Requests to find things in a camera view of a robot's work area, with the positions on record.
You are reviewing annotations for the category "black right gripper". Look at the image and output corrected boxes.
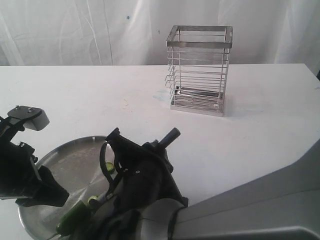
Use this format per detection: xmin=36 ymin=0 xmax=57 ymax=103
xmin=101 ymin=128 xmax=189 ymax=214

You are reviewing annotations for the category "round stainless steel plate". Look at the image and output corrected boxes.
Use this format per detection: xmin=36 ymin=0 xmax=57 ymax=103
xmin=19 ymin=135 xmax=109 ymax=240

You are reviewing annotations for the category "wire metal utensil holder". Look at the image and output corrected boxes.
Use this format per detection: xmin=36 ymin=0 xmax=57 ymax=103
xmin=165 ymin=25 xmax=233 ymax=117

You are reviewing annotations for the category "green chili pepper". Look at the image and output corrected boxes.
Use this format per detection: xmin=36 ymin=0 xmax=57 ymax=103
xmin=48 ymin=200 xmax=91 ymax=240

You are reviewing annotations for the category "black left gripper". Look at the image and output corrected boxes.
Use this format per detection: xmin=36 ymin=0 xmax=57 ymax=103
xmin=0 ymin=116 xmax=70 ymax=207

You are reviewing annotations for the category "white backdrop curtain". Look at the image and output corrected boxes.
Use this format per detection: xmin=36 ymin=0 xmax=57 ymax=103
xmin=0 ymin=0 xmax=320 ymax=74

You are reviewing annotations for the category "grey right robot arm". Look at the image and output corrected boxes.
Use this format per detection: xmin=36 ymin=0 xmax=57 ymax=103
xmin=97 ymin=128 xmax=320 ymax=240

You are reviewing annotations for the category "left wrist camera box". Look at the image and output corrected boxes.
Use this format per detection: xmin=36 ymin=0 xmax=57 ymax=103
xmin=7 ymin=105 xmax=50 ymax=131

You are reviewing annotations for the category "black handled knife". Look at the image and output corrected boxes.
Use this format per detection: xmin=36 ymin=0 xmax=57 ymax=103
xmin=158 ymin=127 xmax=181 ymax=149

